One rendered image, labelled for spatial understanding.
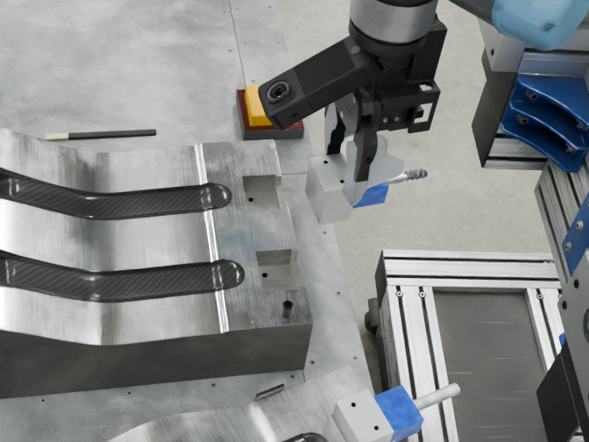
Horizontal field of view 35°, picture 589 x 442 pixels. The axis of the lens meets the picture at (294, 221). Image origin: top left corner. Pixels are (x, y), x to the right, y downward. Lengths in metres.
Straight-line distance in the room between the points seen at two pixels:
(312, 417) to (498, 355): 0.92
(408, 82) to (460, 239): 1.36
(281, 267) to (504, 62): 0.41
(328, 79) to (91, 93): 0.50
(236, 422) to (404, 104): 0.34
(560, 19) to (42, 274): 0.54
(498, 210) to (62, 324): 1.56
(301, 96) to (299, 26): 1.86
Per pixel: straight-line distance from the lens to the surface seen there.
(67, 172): 1.04
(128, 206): 1.03
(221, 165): 1.05
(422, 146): 2.41
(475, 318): 1.83
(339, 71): 0.85
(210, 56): 1.33
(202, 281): 0.96
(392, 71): 0.87
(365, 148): 0.88
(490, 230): 2.27
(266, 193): 1.07
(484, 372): 1.77
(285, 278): 0.99
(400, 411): 0.92
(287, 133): 1.21
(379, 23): 0.81
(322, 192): 0.95
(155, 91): 1.27
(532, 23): 0.72
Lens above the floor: 1.66
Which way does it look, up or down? 50 degrees down
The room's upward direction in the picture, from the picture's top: 9 degrees clockwise
